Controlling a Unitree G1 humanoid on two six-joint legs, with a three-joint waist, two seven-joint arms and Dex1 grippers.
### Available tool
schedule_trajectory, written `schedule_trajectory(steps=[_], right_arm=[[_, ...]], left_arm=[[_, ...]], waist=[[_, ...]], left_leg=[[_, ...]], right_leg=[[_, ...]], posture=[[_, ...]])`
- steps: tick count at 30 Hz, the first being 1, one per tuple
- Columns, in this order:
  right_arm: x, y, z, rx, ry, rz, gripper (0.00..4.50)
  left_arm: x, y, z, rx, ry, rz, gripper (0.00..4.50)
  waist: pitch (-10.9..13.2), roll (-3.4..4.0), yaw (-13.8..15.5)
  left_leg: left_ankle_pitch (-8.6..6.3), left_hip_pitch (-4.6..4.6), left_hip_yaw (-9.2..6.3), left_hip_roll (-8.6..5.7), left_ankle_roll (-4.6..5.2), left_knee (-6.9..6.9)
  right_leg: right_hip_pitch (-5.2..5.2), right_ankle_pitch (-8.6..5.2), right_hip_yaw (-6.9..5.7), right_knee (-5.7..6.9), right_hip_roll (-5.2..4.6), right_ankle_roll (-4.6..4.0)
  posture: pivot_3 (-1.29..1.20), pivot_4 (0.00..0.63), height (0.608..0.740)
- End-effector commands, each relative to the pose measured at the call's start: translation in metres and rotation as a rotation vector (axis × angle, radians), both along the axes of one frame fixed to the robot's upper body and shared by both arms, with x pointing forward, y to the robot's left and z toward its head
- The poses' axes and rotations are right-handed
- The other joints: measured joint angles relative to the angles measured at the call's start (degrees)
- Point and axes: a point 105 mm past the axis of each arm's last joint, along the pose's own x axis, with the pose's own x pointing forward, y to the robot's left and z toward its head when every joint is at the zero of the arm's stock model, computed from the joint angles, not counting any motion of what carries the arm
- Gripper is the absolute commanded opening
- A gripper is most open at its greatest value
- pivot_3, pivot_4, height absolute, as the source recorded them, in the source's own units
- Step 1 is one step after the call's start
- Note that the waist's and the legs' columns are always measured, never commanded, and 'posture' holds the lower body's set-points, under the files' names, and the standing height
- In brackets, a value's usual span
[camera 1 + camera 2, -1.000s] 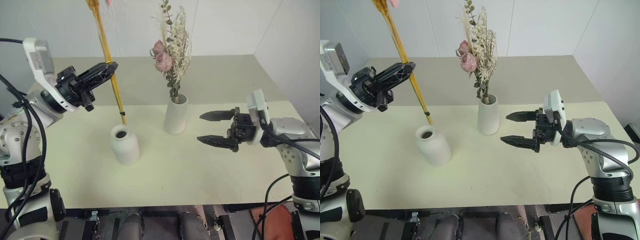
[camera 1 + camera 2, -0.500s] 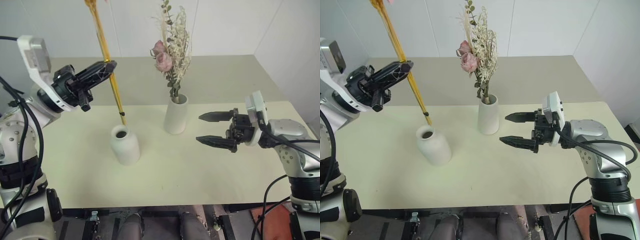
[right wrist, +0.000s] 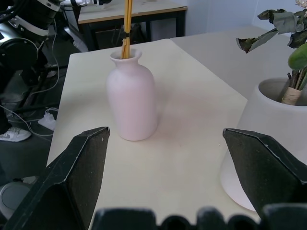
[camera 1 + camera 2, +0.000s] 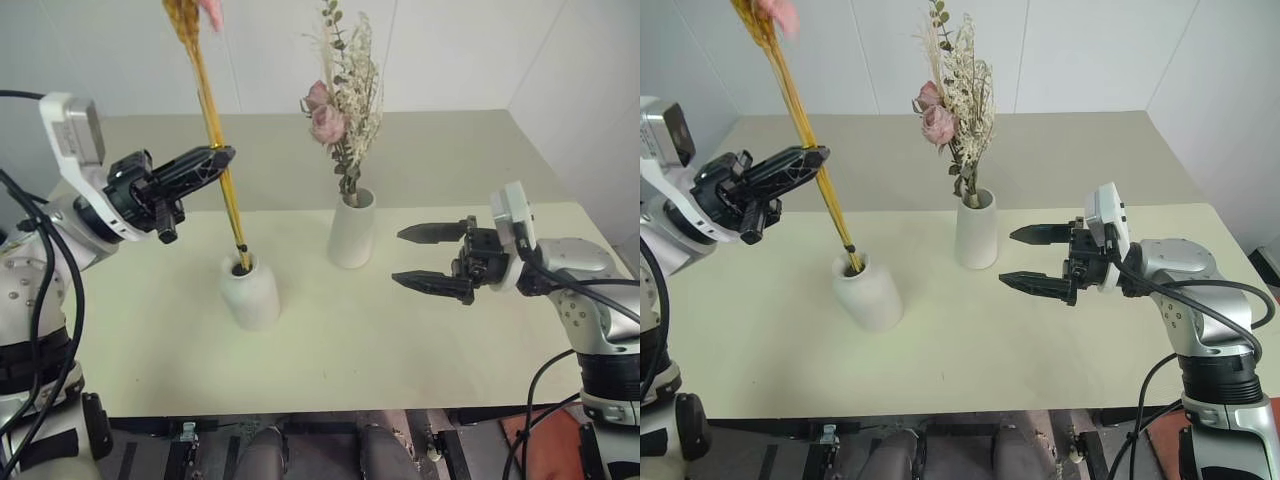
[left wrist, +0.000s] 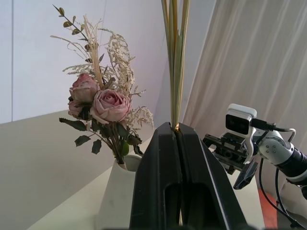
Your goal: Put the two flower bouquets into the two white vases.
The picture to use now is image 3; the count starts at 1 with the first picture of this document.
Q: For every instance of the white cone-shaped vase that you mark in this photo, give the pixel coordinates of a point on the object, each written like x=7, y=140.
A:
x=268, y=119

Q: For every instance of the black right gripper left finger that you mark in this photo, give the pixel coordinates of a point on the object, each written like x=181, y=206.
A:
x=72, y=172

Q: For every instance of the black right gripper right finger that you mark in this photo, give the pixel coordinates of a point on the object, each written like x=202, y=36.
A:
x=266, y=170

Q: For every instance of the white power adapter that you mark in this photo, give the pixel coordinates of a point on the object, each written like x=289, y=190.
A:
x=48, y=121

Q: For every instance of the white bottle-shaped vase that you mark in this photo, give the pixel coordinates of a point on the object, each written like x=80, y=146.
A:
x=130, y=100

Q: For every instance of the green leaf bouquet with twine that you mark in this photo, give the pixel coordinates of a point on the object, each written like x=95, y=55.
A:
x=285, y=21

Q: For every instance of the grey rounded housing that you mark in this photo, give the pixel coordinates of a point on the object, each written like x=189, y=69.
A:
x=12, y=194

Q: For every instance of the silver and black robot body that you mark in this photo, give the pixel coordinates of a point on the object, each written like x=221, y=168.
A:
x=21, y=45

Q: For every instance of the wooden desk with black frame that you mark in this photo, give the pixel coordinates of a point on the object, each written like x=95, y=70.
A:
x=134, y=12

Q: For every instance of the yellow stem bouquet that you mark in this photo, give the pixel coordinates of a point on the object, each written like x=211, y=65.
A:
x=127, y=21

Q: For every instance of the white sneaker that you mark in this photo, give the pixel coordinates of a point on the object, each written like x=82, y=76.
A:
x=13, y=134

